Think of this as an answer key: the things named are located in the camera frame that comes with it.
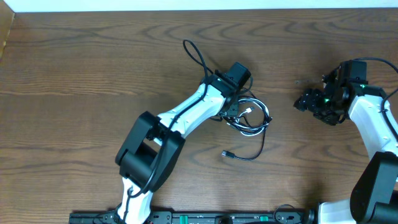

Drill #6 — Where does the black USB cable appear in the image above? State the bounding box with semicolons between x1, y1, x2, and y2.
221;88;273;162

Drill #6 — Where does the white USB cable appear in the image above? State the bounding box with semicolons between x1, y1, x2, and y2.
231;98;270;137

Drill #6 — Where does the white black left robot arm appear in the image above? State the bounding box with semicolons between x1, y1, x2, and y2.
115;62;252;223

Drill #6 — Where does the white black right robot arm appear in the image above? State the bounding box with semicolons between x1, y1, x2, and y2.
294;57;397;224

